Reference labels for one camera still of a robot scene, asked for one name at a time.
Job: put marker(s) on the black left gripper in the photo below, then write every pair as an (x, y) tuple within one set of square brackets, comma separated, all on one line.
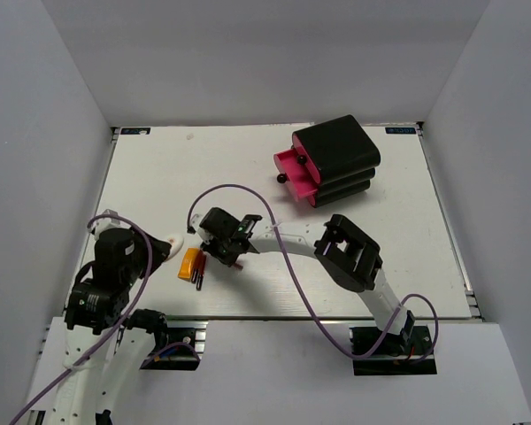
[(158, 250)]

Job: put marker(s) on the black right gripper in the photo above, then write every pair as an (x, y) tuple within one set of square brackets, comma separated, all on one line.
[(210, 246)]

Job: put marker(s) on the orange makeup compact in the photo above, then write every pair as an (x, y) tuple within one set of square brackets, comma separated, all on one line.
[(189, 264)]

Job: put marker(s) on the pink top drawer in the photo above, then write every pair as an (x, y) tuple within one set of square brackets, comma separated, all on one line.
[(297, 146)]

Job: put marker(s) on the black drawer organizer cabinet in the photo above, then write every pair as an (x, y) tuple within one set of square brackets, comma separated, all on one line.
[(343, 155)]

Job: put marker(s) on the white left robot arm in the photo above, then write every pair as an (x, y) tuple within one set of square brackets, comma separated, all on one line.
[(105, 343)]

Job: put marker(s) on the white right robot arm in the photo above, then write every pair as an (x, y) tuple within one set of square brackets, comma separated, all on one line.
[(349, 256)]

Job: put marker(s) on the pink bottom drawer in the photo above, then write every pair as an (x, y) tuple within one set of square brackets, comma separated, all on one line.
[(312, 200)]

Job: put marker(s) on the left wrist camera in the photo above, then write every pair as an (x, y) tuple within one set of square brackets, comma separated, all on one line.
[(106, 220)]

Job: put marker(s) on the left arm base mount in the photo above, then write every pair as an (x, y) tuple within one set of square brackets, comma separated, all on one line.
[(178, 344)]

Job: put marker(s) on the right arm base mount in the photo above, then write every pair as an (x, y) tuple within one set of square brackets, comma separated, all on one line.
[(392, 358)]

